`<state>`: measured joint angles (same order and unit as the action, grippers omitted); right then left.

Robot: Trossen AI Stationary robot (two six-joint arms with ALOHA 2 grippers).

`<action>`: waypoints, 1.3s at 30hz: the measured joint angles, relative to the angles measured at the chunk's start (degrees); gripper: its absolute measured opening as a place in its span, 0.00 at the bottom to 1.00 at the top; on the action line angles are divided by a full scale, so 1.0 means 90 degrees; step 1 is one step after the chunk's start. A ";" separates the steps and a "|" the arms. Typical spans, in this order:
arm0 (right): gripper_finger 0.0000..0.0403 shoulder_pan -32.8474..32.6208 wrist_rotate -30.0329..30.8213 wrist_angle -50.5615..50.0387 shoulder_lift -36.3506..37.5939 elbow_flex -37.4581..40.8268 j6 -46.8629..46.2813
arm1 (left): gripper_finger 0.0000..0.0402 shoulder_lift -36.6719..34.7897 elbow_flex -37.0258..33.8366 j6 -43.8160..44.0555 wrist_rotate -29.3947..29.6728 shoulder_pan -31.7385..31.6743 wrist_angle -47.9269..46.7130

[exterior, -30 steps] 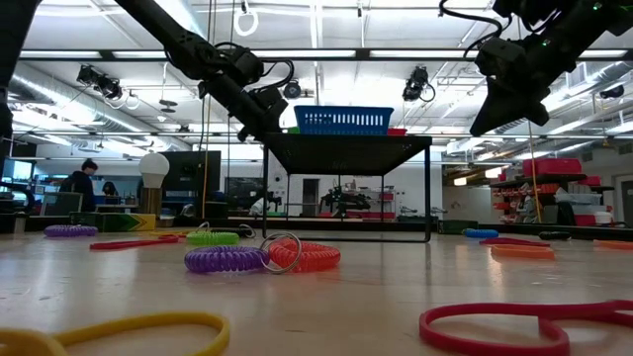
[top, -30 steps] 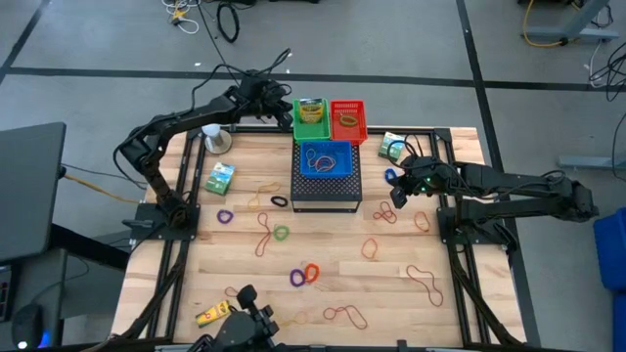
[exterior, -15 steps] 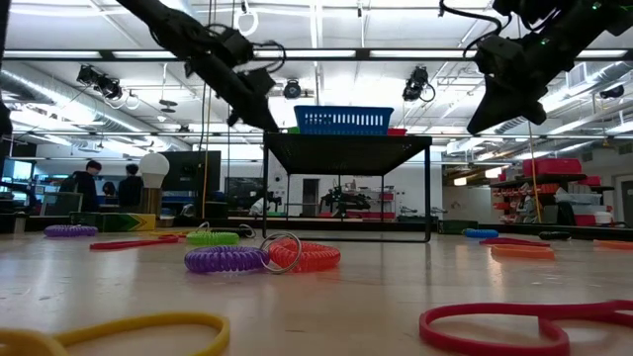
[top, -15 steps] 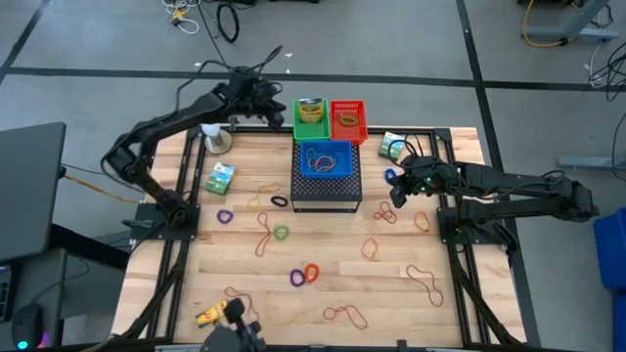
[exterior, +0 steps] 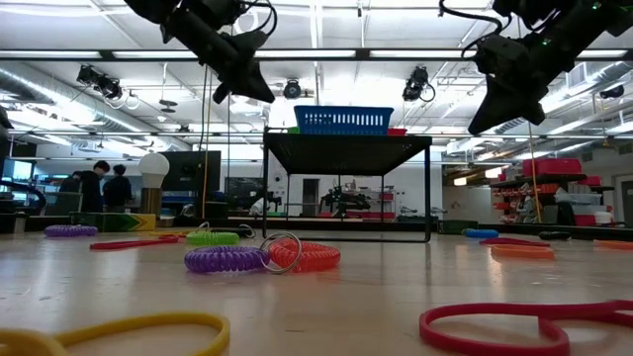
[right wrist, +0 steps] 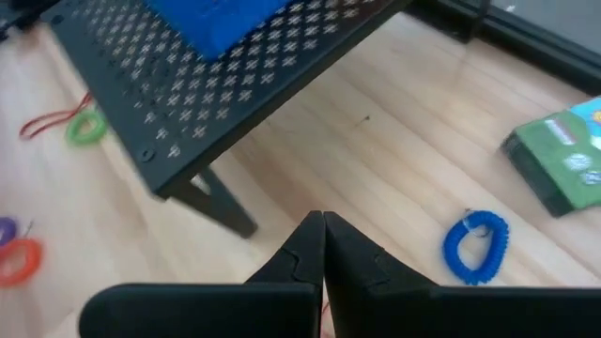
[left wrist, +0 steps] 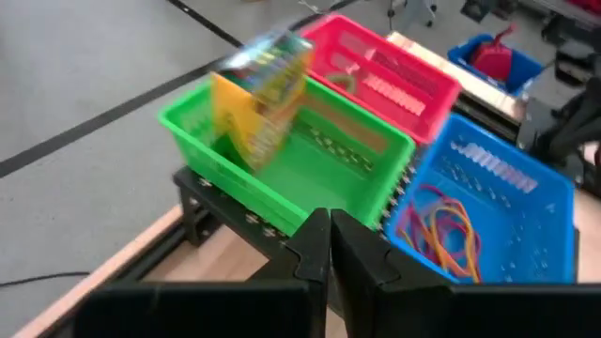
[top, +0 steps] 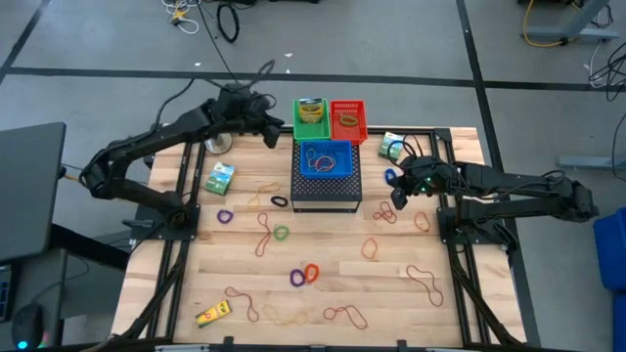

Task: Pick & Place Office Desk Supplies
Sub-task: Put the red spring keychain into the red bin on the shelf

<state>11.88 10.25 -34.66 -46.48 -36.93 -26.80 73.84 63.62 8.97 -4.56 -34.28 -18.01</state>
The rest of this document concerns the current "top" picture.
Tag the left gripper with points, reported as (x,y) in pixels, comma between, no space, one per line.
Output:
(242,112)

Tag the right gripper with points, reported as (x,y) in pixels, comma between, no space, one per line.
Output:
(430,176)

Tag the green plastic basket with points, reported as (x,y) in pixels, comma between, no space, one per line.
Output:
(303,134)

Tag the yellow rubber band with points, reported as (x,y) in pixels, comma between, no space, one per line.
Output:
(308,155)
(288,320)

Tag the pile of coloured rubber bands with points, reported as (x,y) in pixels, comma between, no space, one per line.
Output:
(326,169)

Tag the green coil wristband keyring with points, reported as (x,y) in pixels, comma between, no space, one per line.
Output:
(342,120)
(275,233)

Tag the red plastic basket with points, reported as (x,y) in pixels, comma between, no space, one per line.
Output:
(359,134)

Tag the orange rubber band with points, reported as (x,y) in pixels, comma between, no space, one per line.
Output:
(415,221)
(362,249)

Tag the blue plastic basket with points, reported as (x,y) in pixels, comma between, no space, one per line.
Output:
(344,146)

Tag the purple coil wristband keyring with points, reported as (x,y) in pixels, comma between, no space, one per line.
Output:
(218,216)
(291,277)

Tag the long red rubber band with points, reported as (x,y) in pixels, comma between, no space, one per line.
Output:
(267,233)

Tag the orange coil wristband keyring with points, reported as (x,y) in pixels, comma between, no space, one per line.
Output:
(318,272)

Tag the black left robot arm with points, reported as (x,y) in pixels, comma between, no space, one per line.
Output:
(147,142)

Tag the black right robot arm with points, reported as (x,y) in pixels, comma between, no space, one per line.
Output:
(528,188)

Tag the black side desk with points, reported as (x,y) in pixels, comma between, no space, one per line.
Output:
(78,247)

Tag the grey desk leg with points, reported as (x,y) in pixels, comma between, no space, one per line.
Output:
(572,33)

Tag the large dark desk monitor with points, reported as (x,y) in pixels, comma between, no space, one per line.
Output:
(29,190)

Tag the blue coil wristband keyring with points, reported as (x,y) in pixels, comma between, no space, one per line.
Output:
(388,176)

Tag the white bulb brass lamp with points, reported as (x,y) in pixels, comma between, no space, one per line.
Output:
(220,145)

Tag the tan rubber band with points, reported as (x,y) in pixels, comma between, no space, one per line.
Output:
(257,195)

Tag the black coil wristband keyring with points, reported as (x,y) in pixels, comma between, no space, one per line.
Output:
(272,200)

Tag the black perforated metal stand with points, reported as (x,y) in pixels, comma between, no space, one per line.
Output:
(325,193)

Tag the dark red rubber band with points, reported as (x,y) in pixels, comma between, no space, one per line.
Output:
(426,282)

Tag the black table clamp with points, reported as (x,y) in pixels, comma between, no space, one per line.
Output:
(228,343)
(402,345)

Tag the yellow crayon box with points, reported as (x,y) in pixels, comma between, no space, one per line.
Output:
(212,314)

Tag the blue storage bin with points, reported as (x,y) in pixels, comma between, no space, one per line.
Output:
(613,249)
(621,322)

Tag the black computer mouse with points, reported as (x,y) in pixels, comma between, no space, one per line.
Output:
(27,325)

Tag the black keyboard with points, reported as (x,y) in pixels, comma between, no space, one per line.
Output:
(4,293)

